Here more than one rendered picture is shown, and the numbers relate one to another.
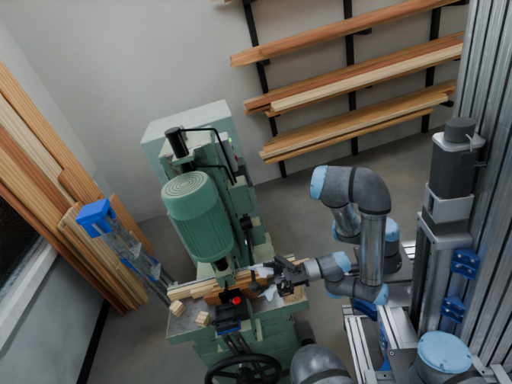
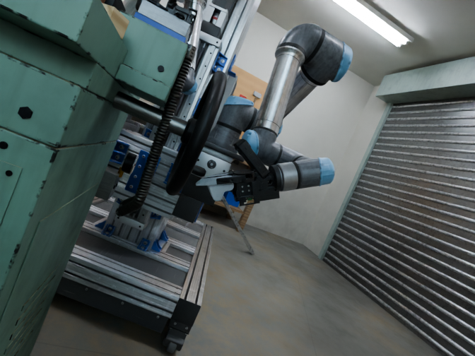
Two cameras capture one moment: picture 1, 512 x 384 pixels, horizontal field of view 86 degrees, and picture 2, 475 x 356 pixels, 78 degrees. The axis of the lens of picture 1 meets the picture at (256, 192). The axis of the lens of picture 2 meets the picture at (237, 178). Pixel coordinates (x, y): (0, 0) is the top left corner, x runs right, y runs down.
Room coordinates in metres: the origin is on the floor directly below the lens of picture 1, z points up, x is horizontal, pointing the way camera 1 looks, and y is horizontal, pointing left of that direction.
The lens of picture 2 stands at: (0.57, 0.89, 0.79)
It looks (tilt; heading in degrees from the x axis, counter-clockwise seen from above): 3 degrees down; 254
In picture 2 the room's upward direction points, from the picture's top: 23 degrees clockwise
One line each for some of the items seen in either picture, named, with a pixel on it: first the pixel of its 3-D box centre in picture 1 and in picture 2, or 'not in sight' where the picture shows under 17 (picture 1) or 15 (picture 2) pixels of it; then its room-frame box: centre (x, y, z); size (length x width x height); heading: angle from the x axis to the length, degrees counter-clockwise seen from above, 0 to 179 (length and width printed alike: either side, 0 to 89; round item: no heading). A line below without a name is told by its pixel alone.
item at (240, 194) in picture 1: (241, 195); not in sight; (1.05, 0.07, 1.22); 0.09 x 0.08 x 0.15; 178
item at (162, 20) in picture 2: (232, 313); (163, 27); (0.65, 0.22, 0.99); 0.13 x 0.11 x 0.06; 88
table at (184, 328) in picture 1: (237, 311); (100, 59); (0.74, 0.22, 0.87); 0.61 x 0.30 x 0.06; 88
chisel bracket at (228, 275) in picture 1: (226, 270); not in sight; (0.86, 0.22, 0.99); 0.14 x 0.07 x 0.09; 178
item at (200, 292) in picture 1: (251, 278); not in sight; (0.84, 0.13, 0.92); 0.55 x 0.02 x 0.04; 88
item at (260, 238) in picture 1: (254, 232); not in sight; (1.02, 0.06, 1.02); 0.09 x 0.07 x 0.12; 88
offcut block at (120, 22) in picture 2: (203, 318); (107, 20); (0.71, 0.36, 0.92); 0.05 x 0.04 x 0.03; 150
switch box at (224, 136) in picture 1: (226, 152); not in sight; (1.16, 0.08, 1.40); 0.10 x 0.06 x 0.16; 178
